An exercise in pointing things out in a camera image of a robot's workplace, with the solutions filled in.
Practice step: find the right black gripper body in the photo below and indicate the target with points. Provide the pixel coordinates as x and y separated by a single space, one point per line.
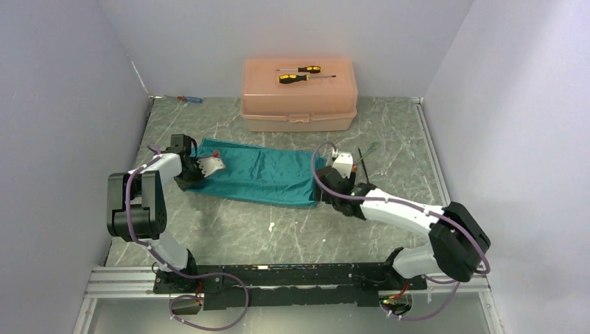
327 198

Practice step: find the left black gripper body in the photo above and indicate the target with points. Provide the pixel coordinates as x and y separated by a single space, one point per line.
189 176

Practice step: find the teal cloth napkin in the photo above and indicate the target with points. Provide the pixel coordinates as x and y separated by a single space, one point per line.
256 174

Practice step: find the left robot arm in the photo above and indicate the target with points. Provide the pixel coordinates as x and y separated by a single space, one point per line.
136 205

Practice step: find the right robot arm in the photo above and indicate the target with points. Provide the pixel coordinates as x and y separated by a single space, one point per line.
455 243

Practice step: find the black spoon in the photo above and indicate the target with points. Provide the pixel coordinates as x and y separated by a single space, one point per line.
361 161

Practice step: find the red-blue screwdriver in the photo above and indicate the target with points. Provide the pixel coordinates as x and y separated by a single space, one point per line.
190 99

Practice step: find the pink plastic toolbox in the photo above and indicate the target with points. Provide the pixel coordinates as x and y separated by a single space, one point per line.
317 105

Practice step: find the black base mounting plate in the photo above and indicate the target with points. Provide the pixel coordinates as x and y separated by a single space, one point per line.
362 284

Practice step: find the large yellow-black screwdriver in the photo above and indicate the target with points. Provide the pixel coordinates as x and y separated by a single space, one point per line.
294 78

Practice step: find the small yellow-black screwdriver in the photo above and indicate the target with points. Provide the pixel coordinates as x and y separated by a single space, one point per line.
312 69

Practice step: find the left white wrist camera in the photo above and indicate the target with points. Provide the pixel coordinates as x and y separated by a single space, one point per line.
210 164

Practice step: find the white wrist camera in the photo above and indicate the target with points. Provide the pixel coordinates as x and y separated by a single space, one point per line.
210 164
343 163

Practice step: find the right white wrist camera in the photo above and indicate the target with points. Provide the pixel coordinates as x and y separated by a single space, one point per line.
343 163

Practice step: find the aluminium frame rail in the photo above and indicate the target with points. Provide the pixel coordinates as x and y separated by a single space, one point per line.
139 283

